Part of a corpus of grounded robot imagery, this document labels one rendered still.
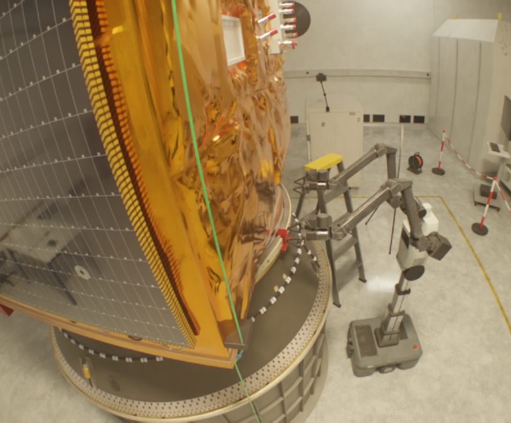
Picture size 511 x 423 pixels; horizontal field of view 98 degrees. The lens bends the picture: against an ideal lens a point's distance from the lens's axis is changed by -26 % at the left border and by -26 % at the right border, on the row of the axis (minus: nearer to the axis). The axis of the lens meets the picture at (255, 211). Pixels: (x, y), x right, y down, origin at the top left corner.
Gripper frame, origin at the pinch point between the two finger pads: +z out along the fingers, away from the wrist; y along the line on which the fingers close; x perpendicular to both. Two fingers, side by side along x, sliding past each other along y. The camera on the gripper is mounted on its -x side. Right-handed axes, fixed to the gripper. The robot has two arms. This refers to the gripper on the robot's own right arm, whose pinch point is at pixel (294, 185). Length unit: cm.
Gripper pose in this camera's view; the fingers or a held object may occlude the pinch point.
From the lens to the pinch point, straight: 188.6
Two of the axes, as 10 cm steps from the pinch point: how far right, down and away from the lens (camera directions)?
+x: 1.2, 8.3, 5.4
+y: -1.8, 5.5, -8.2
